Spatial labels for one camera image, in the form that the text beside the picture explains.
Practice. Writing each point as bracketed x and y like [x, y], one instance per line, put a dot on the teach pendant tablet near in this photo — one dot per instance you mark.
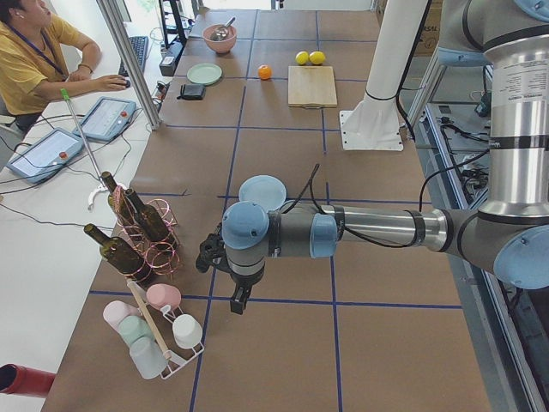
[47, 156]

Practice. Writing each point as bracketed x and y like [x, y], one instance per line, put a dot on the aluminium frame post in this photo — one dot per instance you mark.
[115, 24]

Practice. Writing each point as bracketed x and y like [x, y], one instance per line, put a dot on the black keyboard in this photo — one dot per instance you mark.
[139, 46]

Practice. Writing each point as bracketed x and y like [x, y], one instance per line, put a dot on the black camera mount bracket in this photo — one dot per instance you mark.
[212, 253]

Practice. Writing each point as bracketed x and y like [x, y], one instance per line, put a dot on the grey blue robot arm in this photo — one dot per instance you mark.
[506, 236]

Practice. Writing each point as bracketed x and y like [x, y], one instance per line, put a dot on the copper wire bottle rack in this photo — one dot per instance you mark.
[162, 261]

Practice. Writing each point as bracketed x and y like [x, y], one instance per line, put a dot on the pink bowl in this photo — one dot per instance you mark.
[220, 46]

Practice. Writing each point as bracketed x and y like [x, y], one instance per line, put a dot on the grabber stick green tip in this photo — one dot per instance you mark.
[101, 187]

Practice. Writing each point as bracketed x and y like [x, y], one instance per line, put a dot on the dark wine bottle middle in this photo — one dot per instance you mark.
[150, 221]

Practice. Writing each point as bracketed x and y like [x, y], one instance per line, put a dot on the pale pink cup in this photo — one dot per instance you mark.
[116, 311]

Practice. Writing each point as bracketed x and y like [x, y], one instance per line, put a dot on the pale green cup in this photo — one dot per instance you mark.
[132, 328]

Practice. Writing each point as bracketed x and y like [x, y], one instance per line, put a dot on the white wire cup rack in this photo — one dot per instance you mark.
[178, 358]

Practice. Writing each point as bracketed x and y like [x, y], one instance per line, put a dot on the metal scoop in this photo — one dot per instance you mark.
[221, 32]

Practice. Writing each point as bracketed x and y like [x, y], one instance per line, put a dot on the teach pendant tablet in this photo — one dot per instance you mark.
[47, 156]
[107, 119]

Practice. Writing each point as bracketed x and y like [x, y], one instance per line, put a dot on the pink cup on rack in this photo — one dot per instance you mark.
[162, 294]

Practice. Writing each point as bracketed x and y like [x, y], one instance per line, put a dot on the light green plate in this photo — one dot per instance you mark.
[204, 74]

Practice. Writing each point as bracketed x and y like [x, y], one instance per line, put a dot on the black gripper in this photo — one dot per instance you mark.
[242, 283]

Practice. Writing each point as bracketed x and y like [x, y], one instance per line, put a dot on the pale blue cup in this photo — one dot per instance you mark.
[148, 357]

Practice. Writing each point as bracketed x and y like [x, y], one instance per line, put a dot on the dark wine bottle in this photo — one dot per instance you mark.
[116, 200]
[122, 256]
[150, 221]

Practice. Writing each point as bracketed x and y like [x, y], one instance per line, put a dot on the teach pendant tablet far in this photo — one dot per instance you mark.
[107, 119]

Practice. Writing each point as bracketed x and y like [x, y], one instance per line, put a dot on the yellow lemon near board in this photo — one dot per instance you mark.
[302, 58]

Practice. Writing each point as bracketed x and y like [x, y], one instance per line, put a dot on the light blue plate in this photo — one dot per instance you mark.
[264, 190]

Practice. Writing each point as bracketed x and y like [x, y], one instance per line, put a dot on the dark wine bottle front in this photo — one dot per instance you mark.
[122, 256]

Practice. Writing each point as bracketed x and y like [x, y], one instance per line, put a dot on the white cup on rack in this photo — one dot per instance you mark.
[187, 331]

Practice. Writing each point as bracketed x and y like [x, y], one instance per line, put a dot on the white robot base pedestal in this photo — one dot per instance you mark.
[374, 123]

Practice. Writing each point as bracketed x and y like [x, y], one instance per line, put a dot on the dark wine bottle back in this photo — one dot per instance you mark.
[116, 200]

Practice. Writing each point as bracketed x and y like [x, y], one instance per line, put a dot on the person in yellow shirt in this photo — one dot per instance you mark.
[41, 54]

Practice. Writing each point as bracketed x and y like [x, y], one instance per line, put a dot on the orange fruit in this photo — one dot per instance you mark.
[264, 72]

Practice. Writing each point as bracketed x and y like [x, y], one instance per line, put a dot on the yellow lemon far side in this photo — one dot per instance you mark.
[317, 58]

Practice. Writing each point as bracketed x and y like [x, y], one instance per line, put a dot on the dark grey folded cloth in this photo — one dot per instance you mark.
[192, 92]

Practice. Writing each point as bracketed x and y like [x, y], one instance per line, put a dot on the wooden cutting board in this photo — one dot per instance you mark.
[311, 86]

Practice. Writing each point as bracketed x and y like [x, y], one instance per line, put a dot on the red cylinder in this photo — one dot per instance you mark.
[25, 381]

